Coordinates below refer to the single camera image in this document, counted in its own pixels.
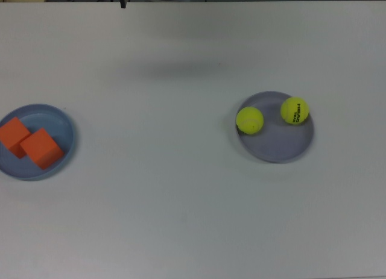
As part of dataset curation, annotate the orange foam cube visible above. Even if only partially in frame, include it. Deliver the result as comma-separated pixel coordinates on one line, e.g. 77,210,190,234
0,116,31,160
19,127,65,171

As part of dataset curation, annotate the plain yellow tennis ball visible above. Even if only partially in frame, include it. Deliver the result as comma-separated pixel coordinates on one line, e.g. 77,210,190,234
235,106,265,136

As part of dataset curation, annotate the yellow tennis ball black print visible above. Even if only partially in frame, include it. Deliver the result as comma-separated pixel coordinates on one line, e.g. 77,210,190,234
280,96,310,125

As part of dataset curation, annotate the blue plate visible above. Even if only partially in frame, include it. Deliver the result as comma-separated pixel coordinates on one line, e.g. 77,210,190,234
0,103,75,182

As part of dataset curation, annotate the purple plate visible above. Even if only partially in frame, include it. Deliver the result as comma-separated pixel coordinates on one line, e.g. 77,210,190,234
236,90,315,165

